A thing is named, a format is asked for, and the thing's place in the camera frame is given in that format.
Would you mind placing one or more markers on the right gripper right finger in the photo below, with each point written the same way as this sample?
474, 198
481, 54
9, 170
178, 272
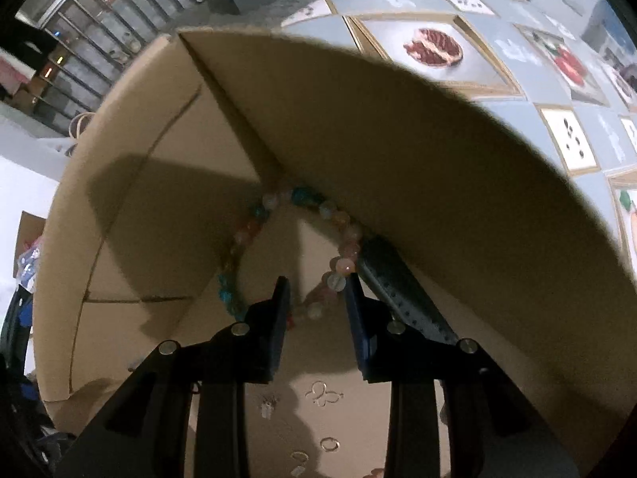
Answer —
493, 430

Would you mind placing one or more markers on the fruit pattern bed sheet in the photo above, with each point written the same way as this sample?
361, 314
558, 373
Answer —
562, 73

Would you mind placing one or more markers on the dark strap watch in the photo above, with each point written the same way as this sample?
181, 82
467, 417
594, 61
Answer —
386, 274

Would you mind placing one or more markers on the small silver hair clip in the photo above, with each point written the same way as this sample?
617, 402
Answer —
267, 406

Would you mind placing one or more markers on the metal stair railing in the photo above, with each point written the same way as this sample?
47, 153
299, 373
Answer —
95, 41

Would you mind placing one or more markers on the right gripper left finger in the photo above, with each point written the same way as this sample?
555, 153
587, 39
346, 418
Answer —
142, 430

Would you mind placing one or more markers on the small cardboard box with items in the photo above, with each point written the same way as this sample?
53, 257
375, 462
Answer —
28, 250

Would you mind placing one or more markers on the brown cardboard box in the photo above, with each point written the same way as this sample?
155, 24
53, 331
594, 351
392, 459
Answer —
225, 159

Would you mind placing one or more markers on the silver butterfly ornament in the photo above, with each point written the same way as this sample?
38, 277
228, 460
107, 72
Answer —
320, 395

